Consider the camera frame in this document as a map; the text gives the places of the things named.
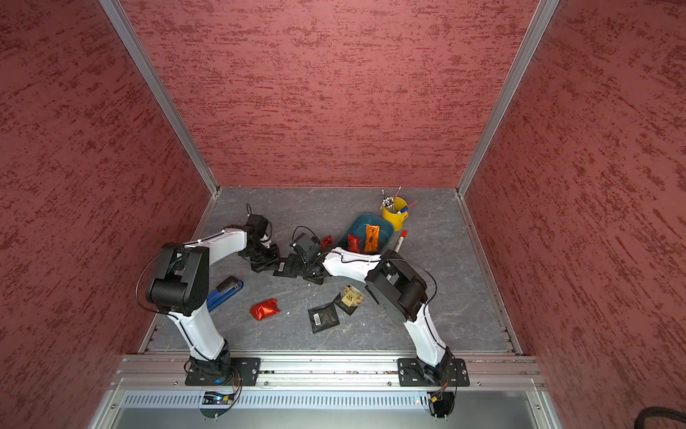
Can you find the orange tea bag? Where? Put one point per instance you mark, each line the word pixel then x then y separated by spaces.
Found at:
pixel 373 233

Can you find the aluminium front rail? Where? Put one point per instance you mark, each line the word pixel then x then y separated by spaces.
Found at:
pixel 335 371

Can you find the aluminium corner post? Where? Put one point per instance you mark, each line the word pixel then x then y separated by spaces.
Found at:
pixel 540 20
pixel 117 16

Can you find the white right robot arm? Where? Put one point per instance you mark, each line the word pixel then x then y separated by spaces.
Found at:
pixel 394 284

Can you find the teal plastic storage box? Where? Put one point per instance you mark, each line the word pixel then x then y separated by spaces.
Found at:
pixel 358 229

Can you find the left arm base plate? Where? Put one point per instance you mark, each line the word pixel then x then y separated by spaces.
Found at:
pixel 233 372

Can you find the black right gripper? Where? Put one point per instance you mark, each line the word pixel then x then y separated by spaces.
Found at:
pixel 316 277

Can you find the red capped white marker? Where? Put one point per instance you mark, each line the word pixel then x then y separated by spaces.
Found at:
pixel 400 241

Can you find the black barcode tea bag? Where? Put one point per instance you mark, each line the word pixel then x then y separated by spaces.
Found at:
pixel 323 318

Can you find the bundle of pencils with erasers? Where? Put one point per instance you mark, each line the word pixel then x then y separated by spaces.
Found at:
pixel 388 202

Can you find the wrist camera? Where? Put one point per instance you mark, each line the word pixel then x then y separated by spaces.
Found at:
pixel 307 248
pixel 259 228

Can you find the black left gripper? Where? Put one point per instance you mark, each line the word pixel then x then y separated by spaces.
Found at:
pixel 271 263

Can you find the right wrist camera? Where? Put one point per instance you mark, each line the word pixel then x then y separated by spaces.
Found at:
pixel 307 248

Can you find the black yellow label tea bag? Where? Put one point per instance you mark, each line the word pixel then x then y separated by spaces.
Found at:
pixel 349 299

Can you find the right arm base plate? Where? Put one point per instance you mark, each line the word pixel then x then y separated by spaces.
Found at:
pixel 415 373

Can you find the yellow metal pencil bucket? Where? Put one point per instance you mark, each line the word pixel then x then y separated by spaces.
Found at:
pixel 395 219

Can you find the left aluminium corner post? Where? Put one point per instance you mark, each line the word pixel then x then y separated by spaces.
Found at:
pixel 117 16

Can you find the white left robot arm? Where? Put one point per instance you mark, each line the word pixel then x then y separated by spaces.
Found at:
pixel 179 288

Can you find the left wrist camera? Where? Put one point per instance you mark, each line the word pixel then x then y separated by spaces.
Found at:
pixel 259 228

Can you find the blue black stapler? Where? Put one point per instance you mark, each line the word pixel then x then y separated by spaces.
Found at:
pixel 224 291

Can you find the right aluminium corner post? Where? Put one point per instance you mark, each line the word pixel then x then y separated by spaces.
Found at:
pixel 540 20

